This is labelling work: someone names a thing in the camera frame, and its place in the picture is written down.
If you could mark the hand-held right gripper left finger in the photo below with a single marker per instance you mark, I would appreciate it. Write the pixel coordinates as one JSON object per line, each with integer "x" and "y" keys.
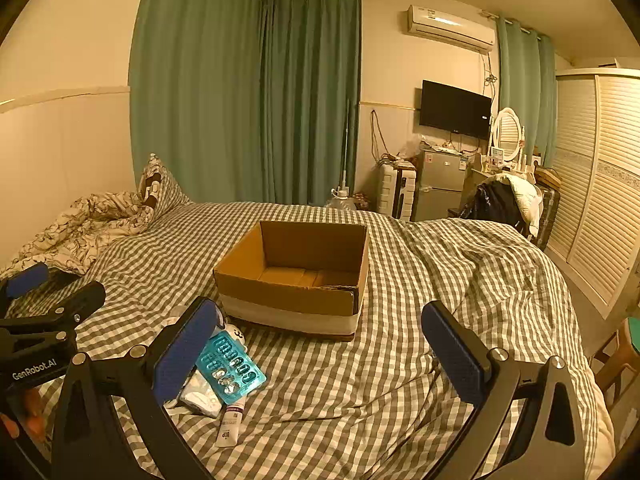
{"x": 182, "y": 355}

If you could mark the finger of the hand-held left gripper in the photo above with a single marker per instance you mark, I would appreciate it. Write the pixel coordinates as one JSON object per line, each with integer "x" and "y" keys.
{"x": 27, "y": 280}
{"x": 75, "y": 300}

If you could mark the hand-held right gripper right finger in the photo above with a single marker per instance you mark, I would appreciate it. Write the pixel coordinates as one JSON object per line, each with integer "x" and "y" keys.
{"x": 452, "y": 355}

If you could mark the white tissue packet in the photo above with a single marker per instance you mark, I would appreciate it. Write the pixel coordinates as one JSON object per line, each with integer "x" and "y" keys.
{"x": 200, "y": 395}

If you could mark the teal pill blister pack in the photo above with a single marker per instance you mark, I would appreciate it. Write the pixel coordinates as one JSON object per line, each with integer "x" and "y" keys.
{"x": 235, "y": 367}

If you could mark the white printed pouch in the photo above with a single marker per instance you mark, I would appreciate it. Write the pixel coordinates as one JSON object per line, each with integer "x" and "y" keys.
{"x": 235, "y": 336}

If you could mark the white ointment tube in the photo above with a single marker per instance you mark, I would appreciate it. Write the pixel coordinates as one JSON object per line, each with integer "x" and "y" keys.
{"x": 230, "y": 422}

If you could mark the brown cardboard box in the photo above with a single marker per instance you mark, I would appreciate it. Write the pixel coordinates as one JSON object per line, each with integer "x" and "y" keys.
{"x": 290, "y": 300}

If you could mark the person's left hand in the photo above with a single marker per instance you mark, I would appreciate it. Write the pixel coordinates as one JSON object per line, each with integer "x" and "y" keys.
{"x": 35, "y": 412}

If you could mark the floral patterned duvet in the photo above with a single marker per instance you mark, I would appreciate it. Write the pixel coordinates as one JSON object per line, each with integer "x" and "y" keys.
{"x": 75, "y": 230}

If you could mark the checked pillow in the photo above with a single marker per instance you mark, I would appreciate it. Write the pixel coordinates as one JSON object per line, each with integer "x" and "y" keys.
{"x": 167, "y": 192}

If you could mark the black jacket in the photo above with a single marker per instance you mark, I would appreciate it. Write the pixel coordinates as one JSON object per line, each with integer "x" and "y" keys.
{"x": 492, "y": 205}

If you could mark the wooden stool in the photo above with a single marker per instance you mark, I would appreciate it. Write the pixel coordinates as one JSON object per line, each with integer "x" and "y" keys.
{"x": 620, "y": 355}

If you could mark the dark plaid suitcase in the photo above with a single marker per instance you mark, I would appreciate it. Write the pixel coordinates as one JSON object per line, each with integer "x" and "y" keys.
{"x": 549, "y": 215}

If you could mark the silver small fridge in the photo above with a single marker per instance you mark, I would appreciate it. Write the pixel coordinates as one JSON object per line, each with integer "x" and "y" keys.
{"x": 440, "y": 185}

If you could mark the white padded jacket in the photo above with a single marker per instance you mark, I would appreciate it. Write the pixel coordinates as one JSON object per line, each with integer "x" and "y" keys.
{"x": 527, "y": 200}

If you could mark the white ribbed suitcase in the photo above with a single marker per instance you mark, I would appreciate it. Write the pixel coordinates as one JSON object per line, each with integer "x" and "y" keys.
{"x": 395, "y": 192}

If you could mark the wooden dressing table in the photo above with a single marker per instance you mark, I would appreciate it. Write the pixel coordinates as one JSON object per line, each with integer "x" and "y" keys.
{"x": 477, "y": 180}

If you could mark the clear water jug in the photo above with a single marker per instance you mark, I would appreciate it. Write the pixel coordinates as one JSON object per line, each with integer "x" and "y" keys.
{"x": 341, "y": 201}

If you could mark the clear plastic bag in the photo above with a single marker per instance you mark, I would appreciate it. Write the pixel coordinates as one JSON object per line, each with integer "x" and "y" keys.
{"x": 410, "y": 149}

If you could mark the white oval mirror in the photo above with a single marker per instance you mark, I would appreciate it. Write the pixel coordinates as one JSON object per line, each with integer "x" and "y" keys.
{"x": 507, "y": 132}

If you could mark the white louvred wardrobe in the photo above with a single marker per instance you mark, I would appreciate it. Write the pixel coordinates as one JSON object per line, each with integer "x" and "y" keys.
{"x": 600, "y": 175}

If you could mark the thin metal pole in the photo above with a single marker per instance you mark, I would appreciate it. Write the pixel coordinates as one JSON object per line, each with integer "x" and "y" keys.
{"x": 345, "y": 145}

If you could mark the narrow green curtain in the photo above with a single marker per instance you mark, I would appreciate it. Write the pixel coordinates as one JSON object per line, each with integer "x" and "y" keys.
{"x": 520, "y": 75}

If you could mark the white air conditioner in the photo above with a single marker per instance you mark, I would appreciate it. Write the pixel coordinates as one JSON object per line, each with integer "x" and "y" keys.
{"x": 450, "y": 27}

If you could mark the black wall television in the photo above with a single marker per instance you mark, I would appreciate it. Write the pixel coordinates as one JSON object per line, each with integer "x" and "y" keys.
{"x": 455, "y": 110}

